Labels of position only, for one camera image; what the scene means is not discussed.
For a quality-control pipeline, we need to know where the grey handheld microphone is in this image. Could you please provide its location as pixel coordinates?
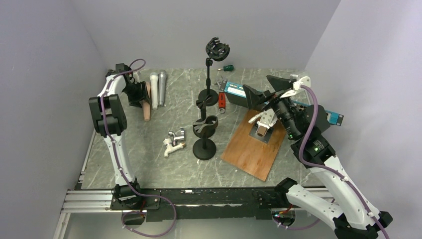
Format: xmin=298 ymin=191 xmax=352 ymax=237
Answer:
xmin=158 ymin=70 xmax=167 ymax=107

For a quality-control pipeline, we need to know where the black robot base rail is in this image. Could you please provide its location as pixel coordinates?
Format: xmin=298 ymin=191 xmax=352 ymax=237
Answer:
xmin=109 ymin=187 xmax=293 ymax=222

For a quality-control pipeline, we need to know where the black front microphone stand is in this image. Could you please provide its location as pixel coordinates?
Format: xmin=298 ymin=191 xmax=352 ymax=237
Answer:
xmin=193 ymin=115 xmax=218 ymax=160

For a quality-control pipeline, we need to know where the blue network switch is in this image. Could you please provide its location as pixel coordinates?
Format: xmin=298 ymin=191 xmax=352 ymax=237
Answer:
xmin=224 ymin=81 xmax=344 ymax=126

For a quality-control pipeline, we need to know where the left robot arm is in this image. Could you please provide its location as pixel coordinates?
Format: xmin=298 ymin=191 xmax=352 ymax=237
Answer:
xmin=89 ymin=63 xmax=151 ymax=209

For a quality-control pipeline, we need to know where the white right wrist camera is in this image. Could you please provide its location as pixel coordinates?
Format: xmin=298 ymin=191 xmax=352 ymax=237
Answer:
xmin=280 ymin=73 xmax=311 ymax=98

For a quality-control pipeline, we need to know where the metal bracket on board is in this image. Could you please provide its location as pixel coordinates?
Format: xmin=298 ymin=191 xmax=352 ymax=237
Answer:
xmin=248 ymin=109 xmax=277 ymax=143

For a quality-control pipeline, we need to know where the wooden board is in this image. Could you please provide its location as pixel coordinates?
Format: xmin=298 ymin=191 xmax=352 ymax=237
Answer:
xmin=220 ymin=110 xmax=286 ymax=182

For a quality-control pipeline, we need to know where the chrome white faucet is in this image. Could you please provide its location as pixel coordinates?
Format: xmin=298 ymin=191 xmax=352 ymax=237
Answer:
xmin=163 ymin=127 xmax=186 ymax=158

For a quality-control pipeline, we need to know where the green handled screwdriver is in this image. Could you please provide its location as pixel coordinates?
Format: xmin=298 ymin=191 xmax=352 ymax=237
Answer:
xmin=218 ymin=65 xmax=234 ymax=72

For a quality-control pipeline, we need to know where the pink microphone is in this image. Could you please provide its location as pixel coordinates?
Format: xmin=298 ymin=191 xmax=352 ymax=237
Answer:
xmin=143 ymin=82 xmax=151 ymax=121

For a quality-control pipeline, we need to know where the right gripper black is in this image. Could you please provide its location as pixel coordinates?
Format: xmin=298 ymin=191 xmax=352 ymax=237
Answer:
xmin=243 ymin=74 xmax=302 ymax=139

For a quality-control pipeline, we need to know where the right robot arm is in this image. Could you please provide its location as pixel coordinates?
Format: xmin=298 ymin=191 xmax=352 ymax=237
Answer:
xmin=243 ymin=75 xmax=393 ymax=239

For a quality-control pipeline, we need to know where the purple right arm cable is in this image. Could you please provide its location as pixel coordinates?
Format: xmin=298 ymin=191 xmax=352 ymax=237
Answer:
xmin=273 ymin=85 xmax=393 ymax=239

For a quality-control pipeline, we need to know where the white microphone with stand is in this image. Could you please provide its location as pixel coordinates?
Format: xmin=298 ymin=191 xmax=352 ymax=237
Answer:
xmin=149 ymin=72 xmax=159 ymax=110

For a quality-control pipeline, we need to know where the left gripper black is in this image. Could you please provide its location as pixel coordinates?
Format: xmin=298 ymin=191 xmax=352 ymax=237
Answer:
xmin=123 ymin=82 xmax=152 ymax=109

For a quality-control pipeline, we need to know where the black shock mount stand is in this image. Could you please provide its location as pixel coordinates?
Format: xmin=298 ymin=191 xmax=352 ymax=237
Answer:
xmin=198 ymin=37 xmax=230 ymax=107

